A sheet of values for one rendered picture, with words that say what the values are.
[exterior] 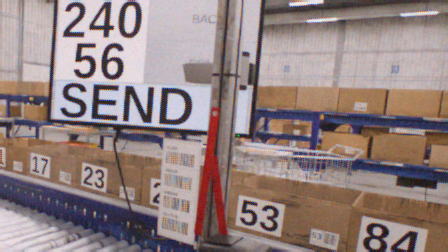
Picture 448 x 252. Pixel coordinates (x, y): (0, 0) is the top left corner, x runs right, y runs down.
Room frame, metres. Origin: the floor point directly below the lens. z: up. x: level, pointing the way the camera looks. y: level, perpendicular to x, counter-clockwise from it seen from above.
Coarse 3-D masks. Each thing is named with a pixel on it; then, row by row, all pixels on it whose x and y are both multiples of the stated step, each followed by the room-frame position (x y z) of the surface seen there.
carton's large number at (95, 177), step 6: (84, 168) 1.70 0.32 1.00; (90, 168) 1.68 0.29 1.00; (96, 168) 1.65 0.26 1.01; (102, 168) 1.63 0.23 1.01; (84, 174) 1.70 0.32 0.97; (90, 174) 1.67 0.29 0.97; (96, 174) 1.65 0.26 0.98; (102, 174) 1.63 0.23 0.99; (84, 180) 1.70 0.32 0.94; (90, 180) 1.67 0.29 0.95; (96, 180) 1.65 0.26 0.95; (102, 180) 1.63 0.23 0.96; (90, 186) 1.67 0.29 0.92; (96, 186) 1.65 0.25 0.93; (102, 186) 1.63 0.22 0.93
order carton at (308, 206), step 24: (240, 192) 1.26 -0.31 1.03; (264, 192) 1.21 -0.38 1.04; (288, 192) 1.44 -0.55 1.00; (312, 192) 1.39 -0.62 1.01; (336, 192) 1.34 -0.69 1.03; (360, 192) 1.29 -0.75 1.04; (288, 216) 1.16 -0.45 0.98; (312, 216) 1.11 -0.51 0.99; (336, 216) 1.08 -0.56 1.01; (288, 240) 1.15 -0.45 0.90
